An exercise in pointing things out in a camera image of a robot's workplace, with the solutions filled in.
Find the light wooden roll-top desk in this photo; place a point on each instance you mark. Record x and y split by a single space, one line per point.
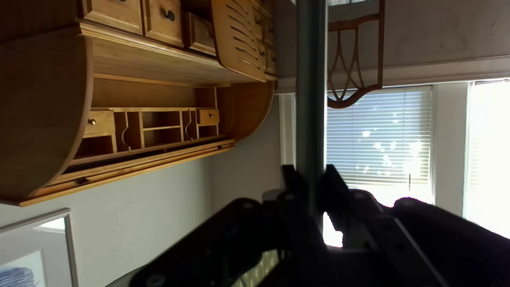
52 80

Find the window with white blinds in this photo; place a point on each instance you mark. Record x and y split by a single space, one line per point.
382 133

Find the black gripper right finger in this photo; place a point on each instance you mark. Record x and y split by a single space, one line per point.
414 244

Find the white shade metal table lamp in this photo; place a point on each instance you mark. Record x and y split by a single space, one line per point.
310 80

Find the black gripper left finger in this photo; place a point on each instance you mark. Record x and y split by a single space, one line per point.
239 239

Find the white framed wall picture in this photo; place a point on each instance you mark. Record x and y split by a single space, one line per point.
32 255

